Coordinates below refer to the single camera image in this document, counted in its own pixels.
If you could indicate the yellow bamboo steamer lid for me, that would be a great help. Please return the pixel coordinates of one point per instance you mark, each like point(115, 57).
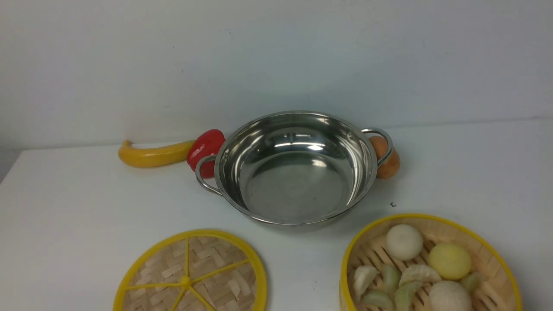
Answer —
point(199, 270)

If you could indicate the yellow bamboo steamer basket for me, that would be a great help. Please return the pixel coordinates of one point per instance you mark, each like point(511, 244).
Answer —
point(498, 292)

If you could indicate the stainless steel pot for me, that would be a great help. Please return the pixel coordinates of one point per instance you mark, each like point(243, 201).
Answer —
point(295, 168)

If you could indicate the red toy bell pepper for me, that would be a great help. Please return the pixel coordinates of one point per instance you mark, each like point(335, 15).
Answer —
point(208, 143)

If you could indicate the orange toy potato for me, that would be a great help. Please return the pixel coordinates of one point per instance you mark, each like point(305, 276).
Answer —
point(392, 165)

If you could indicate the white toy dumpling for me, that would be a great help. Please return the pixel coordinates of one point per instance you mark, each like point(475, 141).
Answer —
point(362, 279)
point(419, 273)

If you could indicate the yellow toy banana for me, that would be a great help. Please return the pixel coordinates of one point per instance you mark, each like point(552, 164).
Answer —
point(153, 157)

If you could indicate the white toy bun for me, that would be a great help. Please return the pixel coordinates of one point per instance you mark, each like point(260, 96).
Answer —
point(404, 242)
point(449, 296)

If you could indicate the green toy dumpling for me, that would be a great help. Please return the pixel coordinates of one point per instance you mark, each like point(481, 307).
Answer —
point(379, 299)
point(472, 281)
point(403, 297)
point(391, 277)

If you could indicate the green toy dumpling front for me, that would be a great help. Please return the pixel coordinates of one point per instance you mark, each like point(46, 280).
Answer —
point(379, 299)

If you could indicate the white toy dumpling centre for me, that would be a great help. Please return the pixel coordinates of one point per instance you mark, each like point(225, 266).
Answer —
point(419, 273)

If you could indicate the green toy dumpling centre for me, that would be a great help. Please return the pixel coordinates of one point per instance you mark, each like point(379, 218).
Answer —
point(403, 297)

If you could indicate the yellow toy bun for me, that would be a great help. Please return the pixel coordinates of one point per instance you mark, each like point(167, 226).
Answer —
point(450, 260)

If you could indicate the white toy bun front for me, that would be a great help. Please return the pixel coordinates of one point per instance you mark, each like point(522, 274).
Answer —
point(449, 296)

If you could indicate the green toy dumpling right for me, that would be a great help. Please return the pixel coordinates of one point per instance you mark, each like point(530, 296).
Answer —
point(472, 281)

